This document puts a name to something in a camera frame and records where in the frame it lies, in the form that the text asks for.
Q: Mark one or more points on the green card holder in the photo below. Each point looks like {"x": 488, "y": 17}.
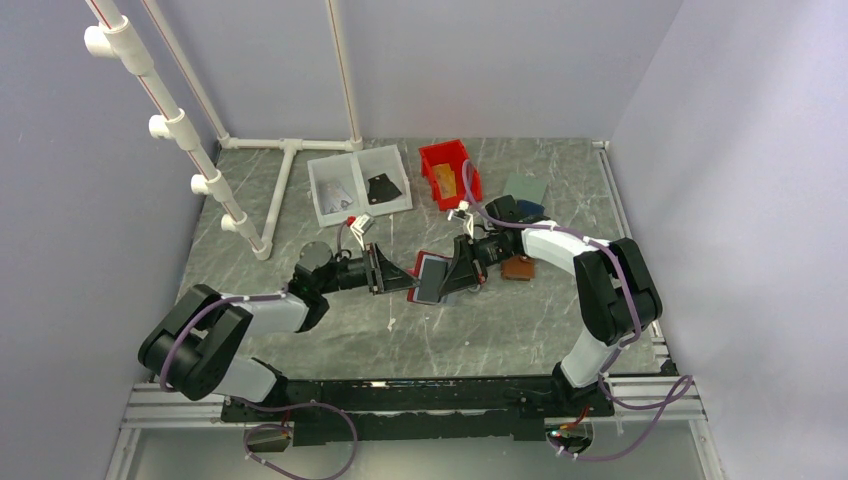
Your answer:
{"x": 527, "y": 188}

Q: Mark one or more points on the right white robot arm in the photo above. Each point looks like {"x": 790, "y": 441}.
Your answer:
{"x": 617, "y": 296}

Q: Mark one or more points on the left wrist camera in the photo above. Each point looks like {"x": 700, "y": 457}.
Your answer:
{"x": 360, "y": 225}

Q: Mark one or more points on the cards in white tray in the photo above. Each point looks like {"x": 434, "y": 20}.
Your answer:
{"x": 334, "y": 198}

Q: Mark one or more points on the brown card holder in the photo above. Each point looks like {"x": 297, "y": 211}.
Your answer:
{"x": 518, "y": 268}

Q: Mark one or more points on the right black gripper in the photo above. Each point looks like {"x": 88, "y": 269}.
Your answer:
{"x": 462, "y": 274}

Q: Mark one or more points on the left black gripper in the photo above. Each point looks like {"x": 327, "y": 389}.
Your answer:
{"x": 388, "y": 276}

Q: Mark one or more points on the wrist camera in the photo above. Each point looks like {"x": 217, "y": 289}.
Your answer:
{"x": 360, "y": 225}
{"x": 463, "y": 213}

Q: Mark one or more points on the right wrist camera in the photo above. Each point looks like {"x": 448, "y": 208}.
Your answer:
{"x": 463, "y": 213}

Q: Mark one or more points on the orange card in bin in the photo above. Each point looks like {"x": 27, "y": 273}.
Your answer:
{"x": 445, "y": 180}

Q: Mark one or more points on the red plastic bin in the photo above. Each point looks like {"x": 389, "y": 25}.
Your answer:
{"x": 452, "y": 152}

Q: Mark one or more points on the white divided tray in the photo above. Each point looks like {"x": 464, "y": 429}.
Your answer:
{"x": 353, "y": 170}

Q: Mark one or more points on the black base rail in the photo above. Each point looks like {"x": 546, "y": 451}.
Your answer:
{"x": 521, "y": 408}

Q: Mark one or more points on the blue card holder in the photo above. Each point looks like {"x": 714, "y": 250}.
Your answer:
{"x": 529, "y": 208}

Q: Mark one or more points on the white pvc pipe frame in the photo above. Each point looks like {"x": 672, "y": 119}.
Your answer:
{"x": 113, "y": 36}

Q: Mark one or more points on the red card holder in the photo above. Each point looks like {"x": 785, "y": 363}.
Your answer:
{"x": 447, "y": 300}

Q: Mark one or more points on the black credit card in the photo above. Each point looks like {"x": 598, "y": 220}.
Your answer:
{"x": 431, "y": 275}

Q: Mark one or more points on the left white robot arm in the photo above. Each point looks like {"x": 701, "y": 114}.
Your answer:
{"x": 194, "y": 348}

